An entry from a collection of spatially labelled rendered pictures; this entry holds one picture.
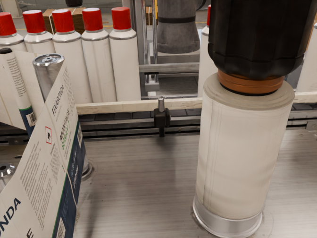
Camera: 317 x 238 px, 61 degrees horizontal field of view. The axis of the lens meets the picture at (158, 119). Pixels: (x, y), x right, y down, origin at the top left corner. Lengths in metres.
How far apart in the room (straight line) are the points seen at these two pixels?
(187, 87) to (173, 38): 0.15
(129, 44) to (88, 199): 0.28
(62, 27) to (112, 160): 0.25
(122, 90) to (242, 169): 0.34
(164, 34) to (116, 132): 0.40
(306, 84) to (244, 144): 0.40
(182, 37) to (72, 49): 0.40
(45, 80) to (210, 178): 0.22
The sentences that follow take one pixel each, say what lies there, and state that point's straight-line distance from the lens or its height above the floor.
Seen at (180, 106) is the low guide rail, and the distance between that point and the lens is 0.55.
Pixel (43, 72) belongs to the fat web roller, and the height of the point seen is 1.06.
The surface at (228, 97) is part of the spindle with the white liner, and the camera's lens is 0.24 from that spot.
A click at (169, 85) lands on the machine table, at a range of 0.79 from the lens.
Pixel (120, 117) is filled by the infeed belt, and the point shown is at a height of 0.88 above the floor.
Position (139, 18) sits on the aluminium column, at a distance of 0.65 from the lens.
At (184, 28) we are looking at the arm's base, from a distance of 0.84.
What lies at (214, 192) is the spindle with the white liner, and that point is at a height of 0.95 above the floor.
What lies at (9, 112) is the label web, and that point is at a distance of 0.52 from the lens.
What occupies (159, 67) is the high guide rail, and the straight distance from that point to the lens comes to 0.58.
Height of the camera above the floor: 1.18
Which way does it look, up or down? 33 degrees down
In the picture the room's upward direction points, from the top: 2 degrees counter-clockwise
